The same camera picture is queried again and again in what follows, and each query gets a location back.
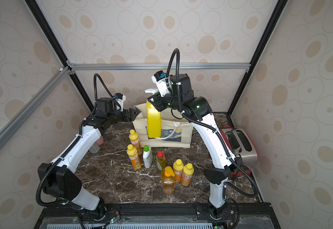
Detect large yellow pump soap bottle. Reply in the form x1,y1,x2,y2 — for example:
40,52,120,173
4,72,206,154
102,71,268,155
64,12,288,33
146,96,162,138

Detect orange soap bottle back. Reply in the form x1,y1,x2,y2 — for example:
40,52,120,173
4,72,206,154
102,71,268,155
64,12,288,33
129,129,143,155

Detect orange soap bottle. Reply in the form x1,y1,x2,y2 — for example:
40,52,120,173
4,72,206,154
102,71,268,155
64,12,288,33
173,159,184,183
129,129,143,155
127,144,142,169
181,163,194,186

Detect cream Starry Night tote bag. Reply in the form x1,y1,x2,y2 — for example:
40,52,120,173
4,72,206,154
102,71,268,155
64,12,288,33
133,103,193,148

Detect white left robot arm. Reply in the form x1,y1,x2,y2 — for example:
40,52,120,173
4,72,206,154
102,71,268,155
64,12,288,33
36,95,140,215

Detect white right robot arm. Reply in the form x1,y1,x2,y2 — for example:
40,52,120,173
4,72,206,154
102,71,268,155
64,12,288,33
148,71,247,210

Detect amber pump soap bottle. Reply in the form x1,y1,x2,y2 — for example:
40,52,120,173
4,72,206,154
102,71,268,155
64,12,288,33
161,166,175,195

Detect white bottle green cap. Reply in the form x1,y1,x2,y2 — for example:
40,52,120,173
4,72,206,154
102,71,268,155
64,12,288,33
143,145,153,169

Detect silver aluminium crossbar back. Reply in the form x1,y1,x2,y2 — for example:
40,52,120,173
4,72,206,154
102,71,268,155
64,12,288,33
70,63,250,71

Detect silver aluminium crossbar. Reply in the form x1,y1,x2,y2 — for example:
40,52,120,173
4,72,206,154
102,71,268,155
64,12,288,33
70,63,250,71
0,66,70,150

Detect green bottle red cap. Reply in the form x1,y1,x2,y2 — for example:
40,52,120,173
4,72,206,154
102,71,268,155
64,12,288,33
156,151,166,172

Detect red polka dot toaster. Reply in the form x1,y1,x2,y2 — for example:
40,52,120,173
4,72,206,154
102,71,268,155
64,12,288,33
220,126,259,175

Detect silver aluminium crossbar left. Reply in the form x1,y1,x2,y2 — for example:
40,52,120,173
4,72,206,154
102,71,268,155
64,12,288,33
0,66,70,150

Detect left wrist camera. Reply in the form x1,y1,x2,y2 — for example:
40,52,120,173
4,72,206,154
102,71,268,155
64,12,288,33
114,93,126,112

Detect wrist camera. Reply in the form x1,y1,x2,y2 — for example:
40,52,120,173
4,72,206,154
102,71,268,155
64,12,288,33
151,71,170,97
114,93,126,112

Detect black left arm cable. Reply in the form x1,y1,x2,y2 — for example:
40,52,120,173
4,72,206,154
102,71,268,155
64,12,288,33
35,73,115,207

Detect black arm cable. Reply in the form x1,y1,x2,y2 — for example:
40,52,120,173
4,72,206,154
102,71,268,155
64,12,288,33
35,73,115,207
165,48,259,198

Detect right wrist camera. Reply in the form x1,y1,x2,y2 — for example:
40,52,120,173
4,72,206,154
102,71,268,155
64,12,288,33
151,71,170,97

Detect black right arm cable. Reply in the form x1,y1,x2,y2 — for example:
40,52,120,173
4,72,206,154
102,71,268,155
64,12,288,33
165,48,259,198

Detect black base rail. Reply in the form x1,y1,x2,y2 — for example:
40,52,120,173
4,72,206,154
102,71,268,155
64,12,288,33
35,203,280,229

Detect black corner frame post left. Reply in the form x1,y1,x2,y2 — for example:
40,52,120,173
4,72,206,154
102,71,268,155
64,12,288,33
24,0,94,110

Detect black corner frame post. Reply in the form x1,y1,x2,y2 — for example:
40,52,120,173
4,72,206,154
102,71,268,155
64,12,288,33
226,0,288,117
24,0,94,110

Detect black corner frame post right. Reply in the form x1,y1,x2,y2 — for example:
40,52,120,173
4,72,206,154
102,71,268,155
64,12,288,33
226,0,288,117

